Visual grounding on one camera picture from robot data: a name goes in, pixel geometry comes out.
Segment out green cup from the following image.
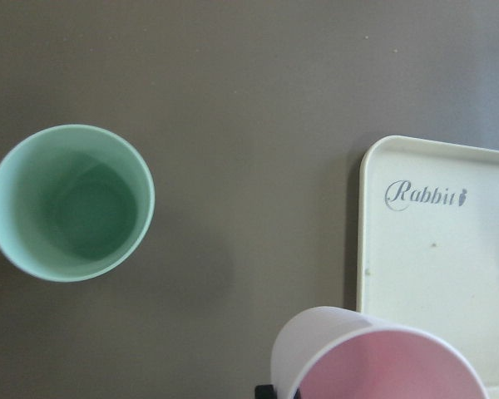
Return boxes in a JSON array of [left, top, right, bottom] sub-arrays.
[[0, 125, 156, 283]]

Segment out cream rabbit tray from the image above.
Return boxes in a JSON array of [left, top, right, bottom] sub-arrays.
[[357, 135, 499, 398]]

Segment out pink cup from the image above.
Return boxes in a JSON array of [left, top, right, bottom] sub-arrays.
[[270, 306, 488, 398]]

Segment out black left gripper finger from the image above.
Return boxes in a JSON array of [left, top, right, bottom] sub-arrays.
[[254, 384, 276, 399]]

